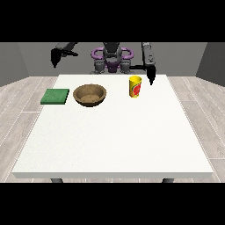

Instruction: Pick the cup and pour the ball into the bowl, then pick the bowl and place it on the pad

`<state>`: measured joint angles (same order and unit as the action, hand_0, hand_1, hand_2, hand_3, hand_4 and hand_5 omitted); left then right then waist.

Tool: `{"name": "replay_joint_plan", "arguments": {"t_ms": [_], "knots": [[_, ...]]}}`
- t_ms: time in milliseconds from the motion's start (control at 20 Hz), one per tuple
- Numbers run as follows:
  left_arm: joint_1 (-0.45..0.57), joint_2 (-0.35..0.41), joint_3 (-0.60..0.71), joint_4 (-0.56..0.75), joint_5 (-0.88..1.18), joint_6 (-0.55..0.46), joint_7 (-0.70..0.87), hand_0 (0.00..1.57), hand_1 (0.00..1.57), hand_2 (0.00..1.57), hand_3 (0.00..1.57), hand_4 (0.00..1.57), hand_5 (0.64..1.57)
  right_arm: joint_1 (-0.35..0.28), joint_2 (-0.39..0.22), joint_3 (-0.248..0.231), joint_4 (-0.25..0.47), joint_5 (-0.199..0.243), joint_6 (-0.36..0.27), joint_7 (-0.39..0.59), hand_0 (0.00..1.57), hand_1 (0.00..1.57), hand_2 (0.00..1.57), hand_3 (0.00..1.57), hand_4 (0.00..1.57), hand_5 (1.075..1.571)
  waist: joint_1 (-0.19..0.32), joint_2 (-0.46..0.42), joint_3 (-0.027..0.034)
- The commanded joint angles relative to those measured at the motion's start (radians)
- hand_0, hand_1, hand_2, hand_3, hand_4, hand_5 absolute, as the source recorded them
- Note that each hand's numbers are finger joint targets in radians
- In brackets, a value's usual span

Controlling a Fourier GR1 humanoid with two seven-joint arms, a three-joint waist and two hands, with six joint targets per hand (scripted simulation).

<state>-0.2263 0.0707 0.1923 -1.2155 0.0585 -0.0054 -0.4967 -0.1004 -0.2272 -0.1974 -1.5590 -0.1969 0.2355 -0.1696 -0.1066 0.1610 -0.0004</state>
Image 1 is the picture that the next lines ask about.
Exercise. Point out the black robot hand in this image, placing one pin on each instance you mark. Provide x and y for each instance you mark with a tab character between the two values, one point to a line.
150	73
55	56

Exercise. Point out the yellow cup with melon print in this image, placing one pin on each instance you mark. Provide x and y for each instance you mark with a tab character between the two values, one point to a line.
135	86

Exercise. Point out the green square pad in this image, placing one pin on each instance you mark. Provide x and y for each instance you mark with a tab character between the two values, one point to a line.
54	96

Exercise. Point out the brown wooden bowl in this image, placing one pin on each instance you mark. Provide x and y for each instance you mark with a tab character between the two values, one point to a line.
89	95

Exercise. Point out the grey robot trunk purple rings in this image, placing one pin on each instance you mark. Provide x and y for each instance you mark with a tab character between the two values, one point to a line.
111	63

